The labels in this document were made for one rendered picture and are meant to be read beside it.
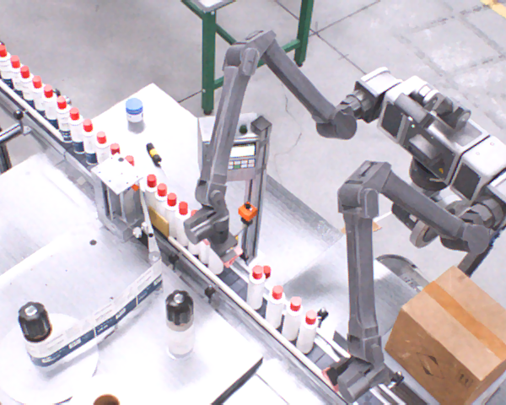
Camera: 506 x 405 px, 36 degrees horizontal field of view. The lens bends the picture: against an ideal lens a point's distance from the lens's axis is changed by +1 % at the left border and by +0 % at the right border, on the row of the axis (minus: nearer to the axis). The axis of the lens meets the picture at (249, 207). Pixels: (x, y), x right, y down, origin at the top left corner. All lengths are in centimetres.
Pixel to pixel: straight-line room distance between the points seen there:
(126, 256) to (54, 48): 230
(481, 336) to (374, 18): 304
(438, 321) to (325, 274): 52
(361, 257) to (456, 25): 341
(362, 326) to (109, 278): 101
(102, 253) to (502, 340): 130
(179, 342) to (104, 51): 266
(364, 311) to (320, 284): 78
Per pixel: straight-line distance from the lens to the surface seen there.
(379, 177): 186
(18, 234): 282
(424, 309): 235
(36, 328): 225
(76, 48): 473
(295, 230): 279
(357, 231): 185
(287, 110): 435
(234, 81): 206
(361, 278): 188
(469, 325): 236
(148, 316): 252
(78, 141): 290
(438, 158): 223
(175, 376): 242
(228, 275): 260
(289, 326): 241
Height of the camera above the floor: 307
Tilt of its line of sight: 52 degrees down
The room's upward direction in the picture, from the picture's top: 5 degrees clockwise
